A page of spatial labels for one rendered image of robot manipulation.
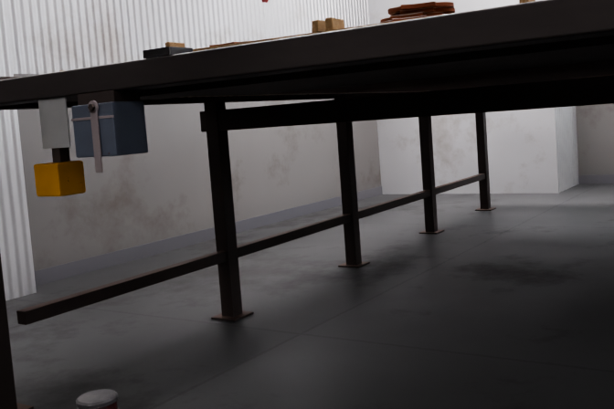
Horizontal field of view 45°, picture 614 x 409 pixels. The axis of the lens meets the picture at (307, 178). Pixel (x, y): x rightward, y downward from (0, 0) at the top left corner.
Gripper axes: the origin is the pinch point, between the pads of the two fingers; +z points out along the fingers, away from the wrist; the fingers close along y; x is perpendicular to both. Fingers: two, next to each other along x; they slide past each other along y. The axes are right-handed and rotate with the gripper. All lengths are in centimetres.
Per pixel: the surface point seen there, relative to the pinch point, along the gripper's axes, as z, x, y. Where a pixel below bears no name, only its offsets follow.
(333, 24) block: 5.1, -25.2, -9.0
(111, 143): 35.5, 19.8, -22.1
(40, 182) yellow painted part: 49, 44, -20
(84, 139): 36, 29, -21
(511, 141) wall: 69, 42, 489
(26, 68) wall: 34, 217, 128
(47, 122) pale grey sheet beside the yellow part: 34, 44, -18
